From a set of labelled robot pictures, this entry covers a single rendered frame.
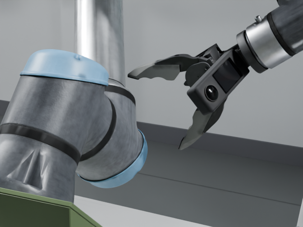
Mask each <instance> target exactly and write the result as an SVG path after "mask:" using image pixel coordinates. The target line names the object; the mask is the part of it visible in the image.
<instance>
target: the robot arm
mask: <svg viewBox="0 0 303 227"><path fill-rule="evenodd" d="M277 2H278V5H279V7H278V8H276V9H274V10H273V11H271V12H270V13H268V14H267V15H266V16H264V18H261V16H260V15H258V16H256V17H255V20H256V22H254V23H253V24H251V25H250V26H248V27H247V28H246V30H243V31H242V32H240V33H239V34H237V35H236V39H237V44H236V45H234V46H233V47H231V48H229V49H228V50H225V51H221V49H220V48H219V46H218V45H217V44H214V45H213V46H211V47H209V48H208V49H206V50H205V51H203V52H201V53H200V54H198V55H196V56H195V57H192V56H190V55H188V54H176V55H173V56H170V57H168V58H166V59H159V60H156V61H154V62H151V63H148V64H145V65H142V66H139V67H137V68H135V69H134V70H133V71H131V72H130V73H129V74H128V77H129V78H133V79H136V80H139V79H140V78H143V77H146V78H149V79H152V78H155V77H161V78H163V79H165V80H169V81H173V80H175V78H176V77H177V76H178V74H179V73H180V72H184V71H186V74H185V79H186V81H185V83H184V85H185V86H190V89H189V90H188V91H187V95H188V97H189V98H190V99H191V101H192V102H193V103H194V104H195V105H196V107H197V109H196V110H195V112H194V114H193V124H192V125H191V126H190V127H189V128H188V130H187V135H186V136H185V137H183V139H182V140H181V143H180V145H179V148H178V149H179V150H182V149H185V148H187V147H189V146H190V145H191V144H193V143H194V142H195V141H196V140H197V139H199V138H200V137H201V136H202V135H203V134H204V133H205V132H207V131H208V130H209V129H210V128H211V127H212V126H213V125H214V124H215V123H216V122H217V121H218V119H219V118H220V116H221V114H222V112H223V109H224V104H225V102H226V100H227V98H228V95H229V94H230V93H231V92H232V91H233V90H234V89H235V88H236V86H237V85H238V84H239V83H240V82H241V81H242V80H243V79H244V78H245V77H246V76H247V75H248V74H249V72H250V71H249V69H248V67H249V66H251V67H252V68H253V69H254V70H255V71H256V72H257V73H262V72H264V71H266V70H268V68H270V69H272V68H274V67H276V66H278V65H279V64H281V63H283V62H284V61H286V60H288V59H290V58H292V57H293V56H294V55H296V54H297V53H299V52H301V51H302V50H303V0H277ZM147 151H148V149H147V142H146V140H145V136H144V134H143V133H142V132H141V131H140V130H139V129H138V128H137V121H136V102H135V97H134V95H133V93H132V92H131V91H130V90H128V89H127V88H126V84H125V58H124V21H123V0H74V53H72V52H68V51H64V50H55V49H45V50H39V51H36V52H34V53H33V54H32V55H31V56H30V57H29V59H28V61H27V63H26V65H25V67H24V69H23V71H21V73H20V79H19V81H18V83H17V86H16V88H15V91H14V93H13V96H12V98H11V100H10V103H9V105H8V108H7V110H6V112H5V115H4V117H3V120H2V122H1V124H0V188H5V189H10V190H14V191H20V192H25V193H29V194H34V195H40V196H44V197H49V198H53V199H58V200H64V201H68V202H72V203H73V204H74V189H75V172H76V173H77V174H78V176H79V177H80V178H81V179H83V180H84V181H86V182H89V183H91V184H92V185H94V186H97V187H100V188H113V187H117V186H120V185H123V184H125V183H127V182H128V181H130V180H131V179H132V178H133V177H134V176H135V175H136V174H137V172H139V171H140V170H141V168H142V167H143V165H144V163H145V161H146V158H147Z"/></svg>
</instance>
